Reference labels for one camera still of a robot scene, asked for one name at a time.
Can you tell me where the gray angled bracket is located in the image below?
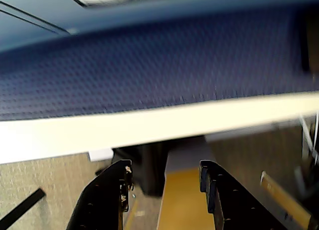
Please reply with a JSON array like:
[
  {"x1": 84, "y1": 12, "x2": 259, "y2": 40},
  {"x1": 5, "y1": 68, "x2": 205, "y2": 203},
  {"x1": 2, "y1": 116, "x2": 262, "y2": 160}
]
[{"x1": 293, "y1": 166, "x2": 311, "y2": 200}]

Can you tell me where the white board edge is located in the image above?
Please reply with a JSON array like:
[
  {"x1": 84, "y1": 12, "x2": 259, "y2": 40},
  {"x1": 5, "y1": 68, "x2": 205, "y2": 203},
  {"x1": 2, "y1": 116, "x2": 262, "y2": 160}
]
[{"x1": 0, "y1": 90, "x2": 319, "y2": 165}]

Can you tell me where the white metal leg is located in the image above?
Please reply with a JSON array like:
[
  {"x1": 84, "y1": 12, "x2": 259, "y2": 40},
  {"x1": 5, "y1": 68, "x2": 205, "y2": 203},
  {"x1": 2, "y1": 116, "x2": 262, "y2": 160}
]
[{"x1": 299, "y1": 114, "x2": 319, "y2": 166}]

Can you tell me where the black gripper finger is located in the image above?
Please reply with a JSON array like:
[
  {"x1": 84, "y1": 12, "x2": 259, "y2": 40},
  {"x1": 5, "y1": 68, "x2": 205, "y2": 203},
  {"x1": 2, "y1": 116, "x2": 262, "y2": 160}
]
[
  {"x1": 199, "y1": 160, "x2": 288, "y2": 230},
  {"x1": 66, "y1": 159, "x2": 135, "y2": 230}
]

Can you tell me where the yellow wooden cabinet box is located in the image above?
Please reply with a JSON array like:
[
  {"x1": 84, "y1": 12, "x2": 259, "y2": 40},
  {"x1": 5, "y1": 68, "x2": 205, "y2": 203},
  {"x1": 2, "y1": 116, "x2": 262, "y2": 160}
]
[{"x1": 157, "y1": 137, "x2": 216, "y2": 230}]

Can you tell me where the black upright object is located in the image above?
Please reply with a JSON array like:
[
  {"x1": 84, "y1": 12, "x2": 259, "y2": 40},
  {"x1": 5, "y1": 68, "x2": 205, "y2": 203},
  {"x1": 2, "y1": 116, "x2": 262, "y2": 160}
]
[{"x1": 298, "y1": 15, "x2": 319, "y2": 73}]

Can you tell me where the light blue cabinet panel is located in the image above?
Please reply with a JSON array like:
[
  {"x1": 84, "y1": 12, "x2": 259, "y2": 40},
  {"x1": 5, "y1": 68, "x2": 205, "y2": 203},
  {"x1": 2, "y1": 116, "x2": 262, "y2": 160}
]
[{"x1": 0, "y1": 0, "x2": 319, "y2": 53}]

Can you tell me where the black flat strip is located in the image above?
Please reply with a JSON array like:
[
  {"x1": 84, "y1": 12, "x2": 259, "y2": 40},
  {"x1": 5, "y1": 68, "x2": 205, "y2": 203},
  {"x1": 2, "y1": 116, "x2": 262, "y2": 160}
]
[{"x1": 0, "y1": 188, "x2": 47, "y2": 230}]

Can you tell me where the blue woven fabric panel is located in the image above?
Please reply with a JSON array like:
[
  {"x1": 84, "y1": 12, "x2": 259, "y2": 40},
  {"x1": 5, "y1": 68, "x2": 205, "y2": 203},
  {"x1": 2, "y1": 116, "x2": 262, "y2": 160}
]
[{"x1": 0, "y1": 0, "x2": 319, "y2": 121}]

